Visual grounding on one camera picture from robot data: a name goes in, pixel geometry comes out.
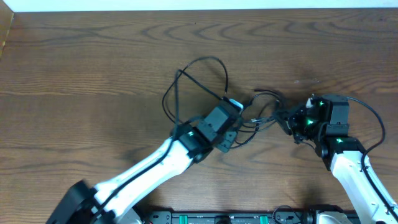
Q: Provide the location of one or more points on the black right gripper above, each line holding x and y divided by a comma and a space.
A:
292, 119

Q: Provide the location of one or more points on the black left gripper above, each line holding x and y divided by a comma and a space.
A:
232, 123

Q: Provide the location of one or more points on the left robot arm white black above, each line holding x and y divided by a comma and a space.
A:
189, 143

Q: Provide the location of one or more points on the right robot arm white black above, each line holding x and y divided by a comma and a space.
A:
348, 161

